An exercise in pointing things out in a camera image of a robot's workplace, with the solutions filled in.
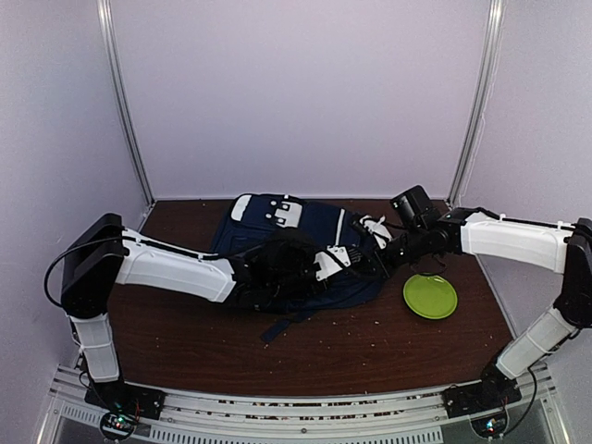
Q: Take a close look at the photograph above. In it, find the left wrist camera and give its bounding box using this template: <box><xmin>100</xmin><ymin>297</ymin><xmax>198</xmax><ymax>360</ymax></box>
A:
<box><xmin>313</xmin><ymin>246</ymin><xmax>365</xmax><ymax>282</ymax></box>

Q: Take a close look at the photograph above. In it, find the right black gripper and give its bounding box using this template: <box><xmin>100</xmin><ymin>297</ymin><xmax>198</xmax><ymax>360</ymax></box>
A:
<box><xmin>356</xmin><ymin>225</ymin><xmax>430</xmax><ymax>281</ymax></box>

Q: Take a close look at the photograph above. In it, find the aluminium corner post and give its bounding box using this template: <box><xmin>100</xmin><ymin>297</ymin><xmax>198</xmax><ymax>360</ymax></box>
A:
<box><xmin>96</xmin><ymin>0</ymin><xmax>155</xmax><ymax>207</ymax></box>
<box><xmin>447</xmin><ymin>0</ymin><xmax>506</xmax><ymax>207</ymax></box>

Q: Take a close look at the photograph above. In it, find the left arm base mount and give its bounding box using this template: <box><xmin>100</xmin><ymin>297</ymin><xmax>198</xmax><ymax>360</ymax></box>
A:
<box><xmin>83</xmin><ymin>372</ymin><xmax>166</xmax><ymax>442</ymax></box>

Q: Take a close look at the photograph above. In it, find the aluminium front rail frame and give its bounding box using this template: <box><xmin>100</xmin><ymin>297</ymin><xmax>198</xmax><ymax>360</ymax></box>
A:
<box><xmin>33</xmin><ymin>364</ymin><xmax>571</xmax><ymax>443</ymax></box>

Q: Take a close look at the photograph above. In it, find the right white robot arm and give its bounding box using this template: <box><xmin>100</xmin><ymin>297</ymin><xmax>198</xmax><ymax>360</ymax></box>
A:
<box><xmin>362</xmin><ymin>185</ymin><xmax>591</xmax><ymax>409</ymax></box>

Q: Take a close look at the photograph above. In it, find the left aluminium corner post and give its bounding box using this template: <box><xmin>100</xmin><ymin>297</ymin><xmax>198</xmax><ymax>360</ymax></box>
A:
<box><xmin>96</xmin><ymin>0</ymin><xmax>155</xmax><ymax>207</ymax></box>

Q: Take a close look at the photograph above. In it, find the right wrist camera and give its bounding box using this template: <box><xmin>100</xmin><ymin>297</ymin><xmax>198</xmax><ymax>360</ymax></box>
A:
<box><xmin>351</xmin><ymin>215</ymin><xmax>393</xmax><ymax>250</ymax></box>

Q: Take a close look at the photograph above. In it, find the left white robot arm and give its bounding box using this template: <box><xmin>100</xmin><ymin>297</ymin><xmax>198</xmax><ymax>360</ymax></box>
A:
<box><xmin>43</xmin><ymin>213</ymin><xmax>327</xmax><ymax>411</ymax></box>

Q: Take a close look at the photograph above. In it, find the green plate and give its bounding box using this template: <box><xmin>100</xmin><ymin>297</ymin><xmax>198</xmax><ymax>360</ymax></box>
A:
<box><xmin>402</xmin><ymin>275</ymin><xmax>458</xmax><ymax>320</ymax></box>

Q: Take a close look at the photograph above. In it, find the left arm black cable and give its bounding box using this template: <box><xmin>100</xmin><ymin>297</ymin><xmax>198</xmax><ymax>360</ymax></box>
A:
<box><xmin>43</xmin><ymin>233</ymin><xmax>260</xmax><ymax>309</ymax></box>

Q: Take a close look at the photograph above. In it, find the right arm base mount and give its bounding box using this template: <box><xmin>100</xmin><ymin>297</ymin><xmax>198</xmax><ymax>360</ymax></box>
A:
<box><xmin>441</xmin><ymin>364</ymin><xmax>522</xmax><ymax>439</ymax></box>

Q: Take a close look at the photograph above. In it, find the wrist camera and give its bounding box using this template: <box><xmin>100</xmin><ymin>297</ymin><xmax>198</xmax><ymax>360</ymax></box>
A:
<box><xmin>351</xmin><ymin>215</ymin><xmax>393</xmax><ymax>250</ymax></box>
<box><xmin>313</xmin><ymin>246</ymin><xmax>365</xmax><ymax>282</ymax></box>

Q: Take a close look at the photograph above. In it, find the right aluminium corner post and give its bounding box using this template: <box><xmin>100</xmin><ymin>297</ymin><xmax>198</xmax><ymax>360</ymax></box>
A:
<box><xmin>447</xmin><ymin>0</ymin><xmax>506</xmax><ymax>207</ymax></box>

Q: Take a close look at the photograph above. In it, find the navy blue backpack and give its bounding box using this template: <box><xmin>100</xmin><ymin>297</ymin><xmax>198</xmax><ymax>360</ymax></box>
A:
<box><xmin>211</xmin><ymin>193</ymin><xmax>393</xmax><ymax>342</ymax></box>

